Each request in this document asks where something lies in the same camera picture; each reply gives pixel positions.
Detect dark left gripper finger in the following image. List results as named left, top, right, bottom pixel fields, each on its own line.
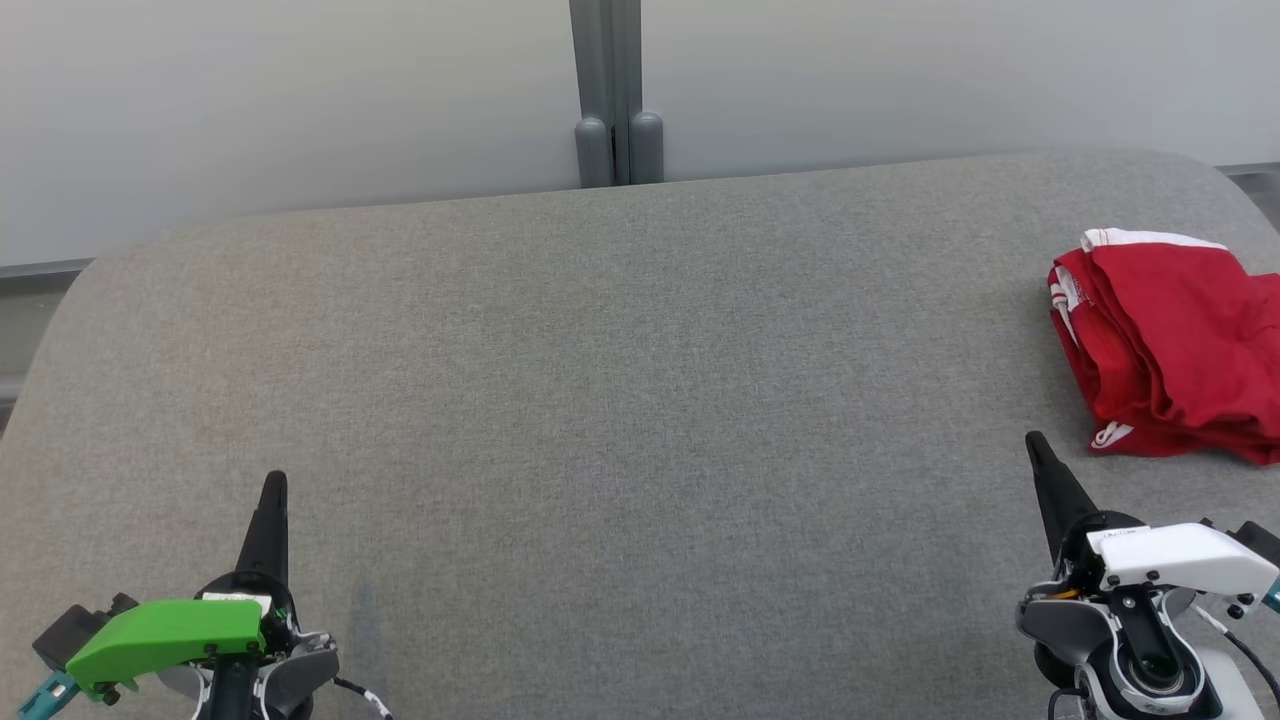
left=235, top=470, right=291, bottom=594

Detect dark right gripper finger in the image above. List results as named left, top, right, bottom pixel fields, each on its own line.
left=1025, top=431, right=1102, bottom=568

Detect red shorts with white stripe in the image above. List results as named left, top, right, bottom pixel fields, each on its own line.
left=1047, top=227, right=1280, bottom=467

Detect left cable with teal plug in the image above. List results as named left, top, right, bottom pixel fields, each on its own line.
left=14, top=670, right=83, bottom=720

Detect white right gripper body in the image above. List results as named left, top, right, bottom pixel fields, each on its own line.
left=1050, top=510, right=1280, bottom=606

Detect cable with teal plug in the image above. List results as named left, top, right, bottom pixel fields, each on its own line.
left=14, top=670, right=83, bottom=720
left=1190, top=583, right=1280, bottom=703

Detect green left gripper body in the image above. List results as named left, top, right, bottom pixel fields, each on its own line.
left=62, top=570, right=341, bottom=720

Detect right cable with teal plug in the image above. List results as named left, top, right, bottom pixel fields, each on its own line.
left=1190, top=583, right=1280, bottom=703

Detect black white striped cable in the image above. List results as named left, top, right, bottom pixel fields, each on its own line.
left=330, top=675, right=397, bottom=720

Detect grey vertical post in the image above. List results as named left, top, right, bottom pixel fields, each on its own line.
left=568, top=0, right=666, bottom=189

